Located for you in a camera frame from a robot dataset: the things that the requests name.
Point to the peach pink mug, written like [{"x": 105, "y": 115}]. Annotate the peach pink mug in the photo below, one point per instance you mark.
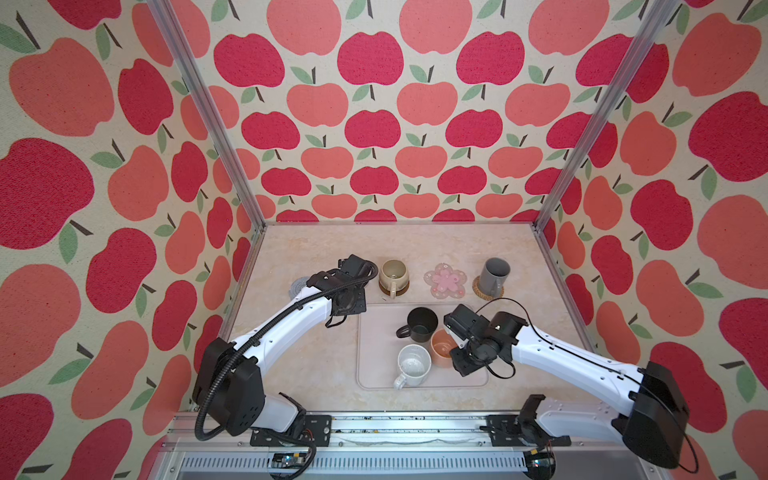
[{"x": 441, "y": 345}]

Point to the clear plastic tray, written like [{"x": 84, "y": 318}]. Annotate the clear plastic tray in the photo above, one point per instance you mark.
[{"x": 378, "y": 348}]

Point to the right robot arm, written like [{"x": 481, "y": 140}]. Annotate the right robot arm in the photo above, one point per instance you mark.
[{"x": 642, "y": 408}]

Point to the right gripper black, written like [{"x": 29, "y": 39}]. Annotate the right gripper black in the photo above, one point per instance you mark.
[{"x": 458, "y": 367}]

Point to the right aluminium corner post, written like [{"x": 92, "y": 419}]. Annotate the right aluminium corner post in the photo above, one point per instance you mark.
[{"x": 659, "y": 14}]

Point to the grey round coaster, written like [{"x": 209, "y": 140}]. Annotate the grey round coaster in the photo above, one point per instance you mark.
[{"x": 297, "y": 286}]

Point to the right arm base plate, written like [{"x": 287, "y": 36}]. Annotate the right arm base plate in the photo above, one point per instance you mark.
[{"x": 520, "y": 431}]

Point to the woven rattan round coaster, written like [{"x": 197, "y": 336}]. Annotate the woven rattan round coaster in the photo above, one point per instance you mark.
[{"x": 481, "y": 294}]

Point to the grey mug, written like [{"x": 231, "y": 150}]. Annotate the grey mug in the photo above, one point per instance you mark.
[{"x": 494, "y": 274}]

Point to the aluminium front rail frame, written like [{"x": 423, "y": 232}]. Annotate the aluminium front rail frame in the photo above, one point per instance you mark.
[{"x": 393, "y": 445}]

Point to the beige mug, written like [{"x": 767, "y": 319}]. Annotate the beige mug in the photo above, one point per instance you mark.
[{"x": 393, "y": 275}]

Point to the black mug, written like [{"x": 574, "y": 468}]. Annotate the black mug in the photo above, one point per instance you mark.
[{"x": 422, "y": 323}]

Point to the left aluminium corner post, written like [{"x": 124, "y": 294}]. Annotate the left aluminium corner post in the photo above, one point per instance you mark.
[{"x": 170, "y": 27}]

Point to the aluminium corner post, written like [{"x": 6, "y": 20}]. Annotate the aluminium corner post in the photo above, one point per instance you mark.
[
  {"x": 659, "y": 14},
  {"x": 170, "y": 27}
]

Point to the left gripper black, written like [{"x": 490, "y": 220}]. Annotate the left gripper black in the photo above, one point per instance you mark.
[{"x": 362, "y": 303}]

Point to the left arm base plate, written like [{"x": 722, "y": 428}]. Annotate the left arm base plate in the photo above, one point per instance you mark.
[{"x": 307, "y": 429}]

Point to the pink flower coaster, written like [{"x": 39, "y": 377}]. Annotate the pink flower coaster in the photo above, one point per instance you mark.
[{"x": 446, "y": 282}]

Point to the white mug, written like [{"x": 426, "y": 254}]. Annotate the white mug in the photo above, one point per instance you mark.
[{"x": 414, "y": 364}]

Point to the brown wooden round coaster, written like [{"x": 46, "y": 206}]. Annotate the brown wooden round coaster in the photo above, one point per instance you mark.
[{"x": 398, "y": 293}]

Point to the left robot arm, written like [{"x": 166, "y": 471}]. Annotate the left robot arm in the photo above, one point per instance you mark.
[{"x": 229, "y": 389}]

